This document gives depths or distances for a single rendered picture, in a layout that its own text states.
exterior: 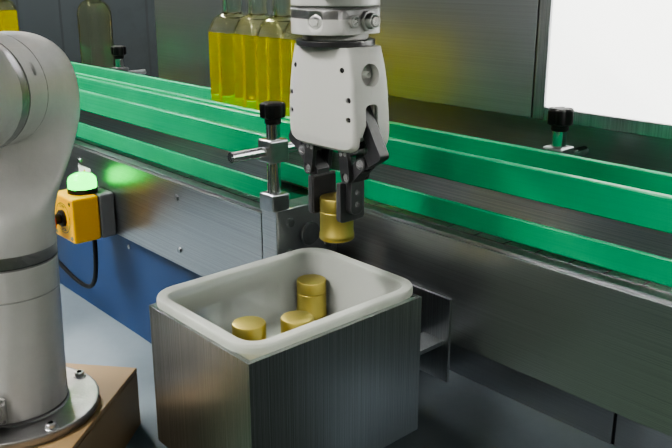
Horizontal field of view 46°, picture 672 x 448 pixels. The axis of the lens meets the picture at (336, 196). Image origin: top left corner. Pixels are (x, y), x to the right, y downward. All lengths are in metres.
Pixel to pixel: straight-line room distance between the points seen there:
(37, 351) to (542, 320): 0.53
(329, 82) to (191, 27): 0.87
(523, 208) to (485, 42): 0.28
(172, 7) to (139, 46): 2.08
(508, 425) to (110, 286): 0.69
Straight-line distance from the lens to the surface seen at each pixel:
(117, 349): 1.31
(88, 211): 1.25
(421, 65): 1.09
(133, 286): 1.32
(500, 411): 1.13
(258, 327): 0.80
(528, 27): 0.99
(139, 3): 3.70
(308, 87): 0.76
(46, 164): 0.92
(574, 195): 0.78
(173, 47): 1.65
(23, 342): 0.92
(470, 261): 0.85
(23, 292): 0.90
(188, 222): 1.09
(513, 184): 0.82
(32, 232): 0.89
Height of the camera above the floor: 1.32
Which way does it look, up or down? 16 degrees down
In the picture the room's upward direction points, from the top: straight up
